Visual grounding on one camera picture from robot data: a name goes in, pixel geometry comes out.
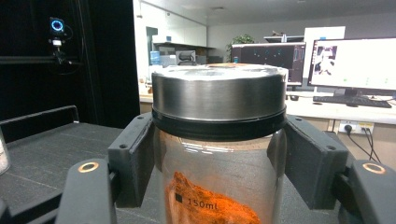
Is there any black curtain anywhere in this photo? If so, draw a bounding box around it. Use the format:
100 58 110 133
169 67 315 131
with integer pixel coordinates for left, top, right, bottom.
0 0 141 144

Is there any glass jar of orange spice powder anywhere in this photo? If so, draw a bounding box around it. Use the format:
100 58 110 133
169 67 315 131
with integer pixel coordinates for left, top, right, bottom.
150 63 289 224

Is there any monitor with dark screen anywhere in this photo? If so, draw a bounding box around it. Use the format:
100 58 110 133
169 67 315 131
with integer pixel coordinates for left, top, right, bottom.
230 42 307 87

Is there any white wall socket with plugs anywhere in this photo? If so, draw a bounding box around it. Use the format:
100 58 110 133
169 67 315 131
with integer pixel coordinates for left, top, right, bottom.
338 119 375 135

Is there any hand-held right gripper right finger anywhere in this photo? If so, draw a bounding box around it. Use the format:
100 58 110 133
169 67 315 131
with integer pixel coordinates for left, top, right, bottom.
282 114 350 211

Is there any black metal rack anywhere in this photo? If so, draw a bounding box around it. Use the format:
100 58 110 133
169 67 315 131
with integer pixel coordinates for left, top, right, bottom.
0 105 341 224

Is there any camera with blue ring light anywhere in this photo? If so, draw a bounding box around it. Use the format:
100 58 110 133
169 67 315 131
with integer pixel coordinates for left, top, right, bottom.
48 16 75 65

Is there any black keyboard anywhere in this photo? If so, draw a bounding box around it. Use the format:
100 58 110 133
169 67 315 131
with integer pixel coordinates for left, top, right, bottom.
312 94 393 109

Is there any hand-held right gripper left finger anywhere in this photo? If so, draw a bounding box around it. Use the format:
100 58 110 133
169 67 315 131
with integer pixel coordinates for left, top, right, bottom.
107 112 156 209

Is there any glass jar with white contents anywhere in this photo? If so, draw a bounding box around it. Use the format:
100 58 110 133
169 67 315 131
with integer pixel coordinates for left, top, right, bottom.
0 127 11 175

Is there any black power cable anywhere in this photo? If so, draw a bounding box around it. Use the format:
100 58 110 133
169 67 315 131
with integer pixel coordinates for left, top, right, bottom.
345 124 383 164

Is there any green potted plant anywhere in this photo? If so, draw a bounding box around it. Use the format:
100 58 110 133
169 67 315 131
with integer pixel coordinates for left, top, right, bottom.
225 34 256 63

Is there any monitor with white screen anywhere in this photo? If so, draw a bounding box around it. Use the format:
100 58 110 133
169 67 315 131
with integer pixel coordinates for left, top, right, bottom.
307 37 396 97

